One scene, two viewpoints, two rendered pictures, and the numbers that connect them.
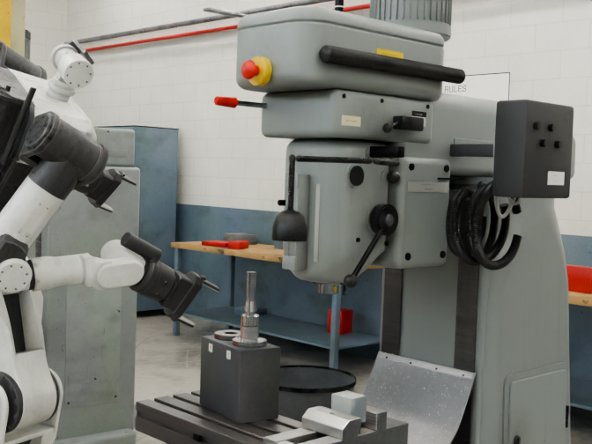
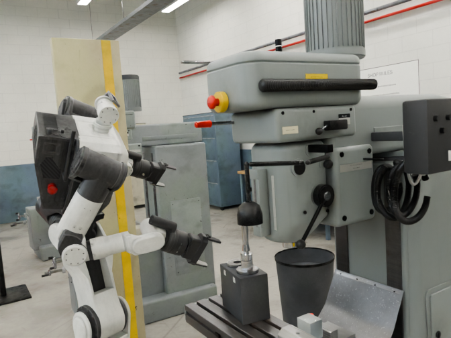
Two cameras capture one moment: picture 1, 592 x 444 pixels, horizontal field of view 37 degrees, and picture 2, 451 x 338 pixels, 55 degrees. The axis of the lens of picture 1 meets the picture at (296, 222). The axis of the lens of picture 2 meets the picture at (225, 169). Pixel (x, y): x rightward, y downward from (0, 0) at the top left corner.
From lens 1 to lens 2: 63 cm
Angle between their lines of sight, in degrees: 12
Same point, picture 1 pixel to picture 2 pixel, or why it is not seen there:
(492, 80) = (408, 65)
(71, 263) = (116, 240)
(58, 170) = (92, 185)
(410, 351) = (356, 270)
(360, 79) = (294, 98)
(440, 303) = (374, 240)
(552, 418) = not seen: outside the picture
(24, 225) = (76, 222)
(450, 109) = (369, 108)
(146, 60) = not seen: hidden behind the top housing
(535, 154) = (436, 140)
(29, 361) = (105, 297)
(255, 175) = not seen: hidden behind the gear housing
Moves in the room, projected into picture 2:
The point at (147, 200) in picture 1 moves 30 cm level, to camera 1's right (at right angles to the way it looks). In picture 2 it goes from (224, 149) to (239, 148)
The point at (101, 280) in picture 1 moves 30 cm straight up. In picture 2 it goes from (135, 249) to (127, 159)
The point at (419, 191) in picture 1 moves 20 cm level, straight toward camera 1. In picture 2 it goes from (349, 170) to (345, 179)
